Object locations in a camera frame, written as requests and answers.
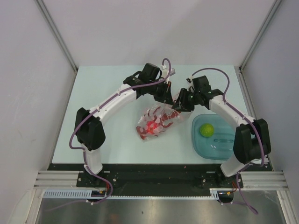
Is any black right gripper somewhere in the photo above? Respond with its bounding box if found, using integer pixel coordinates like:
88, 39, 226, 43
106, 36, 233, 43
172, 88, 200, 112

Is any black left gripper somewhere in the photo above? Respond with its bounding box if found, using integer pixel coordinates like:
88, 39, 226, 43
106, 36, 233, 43
147, 80, 173, 105

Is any clear zip top bag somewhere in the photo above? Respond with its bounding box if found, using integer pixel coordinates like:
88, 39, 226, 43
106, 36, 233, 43
135, 103, 191, 141

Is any red fake food ball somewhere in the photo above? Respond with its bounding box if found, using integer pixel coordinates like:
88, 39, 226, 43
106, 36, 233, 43
144, 121, 160, 135

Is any green fake food ball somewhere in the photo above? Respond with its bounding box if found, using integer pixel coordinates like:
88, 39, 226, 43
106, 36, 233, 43
199, 123, 214, 138

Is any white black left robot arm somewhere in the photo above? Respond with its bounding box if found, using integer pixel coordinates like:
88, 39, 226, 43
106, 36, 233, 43
71, 64, 175, 187

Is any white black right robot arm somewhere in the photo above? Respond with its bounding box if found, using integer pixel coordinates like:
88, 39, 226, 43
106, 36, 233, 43
173, 88, 271, 187

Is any teal translucent plastic container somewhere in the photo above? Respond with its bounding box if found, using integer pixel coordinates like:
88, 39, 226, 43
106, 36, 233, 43
192, 114, 235, 161

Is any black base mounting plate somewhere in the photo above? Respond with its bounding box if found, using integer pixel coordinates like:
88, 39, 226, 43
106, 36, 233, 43
48, 163, 271, 190

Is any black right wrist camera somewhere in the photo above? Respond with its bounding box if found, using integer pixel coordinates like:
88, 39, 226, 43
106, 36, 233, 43
186, 76, 211, 92

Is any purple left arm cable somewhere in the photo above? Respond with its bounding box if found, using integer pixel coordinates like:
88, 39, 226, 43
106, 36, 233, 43
45, 58, 172, 210

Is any right aluminium corner post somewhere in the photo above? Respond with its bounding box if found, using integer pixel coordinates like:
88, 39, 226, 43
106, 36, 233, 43
239, 0, 284, 71

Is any aluminium corner post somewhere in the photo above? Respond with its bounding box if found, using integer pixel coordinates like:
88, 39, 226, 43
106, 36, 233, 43
34, 0, 78, 74
239, 0, 284, 71

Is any aluminium front frame rail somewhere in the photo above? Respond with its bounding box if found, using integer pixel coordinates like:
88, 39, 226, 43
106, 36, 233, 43
34, 171, 288, 190

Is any white slotted cable duct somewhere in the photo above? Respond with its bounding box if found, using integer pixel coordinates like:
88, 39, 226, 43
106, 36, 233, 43
43, 189, 107, 199

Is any left aluminium corner post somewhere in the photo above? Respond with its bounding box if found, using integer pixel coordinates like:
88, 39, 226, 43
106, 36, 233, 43
34, 0, 78, 74

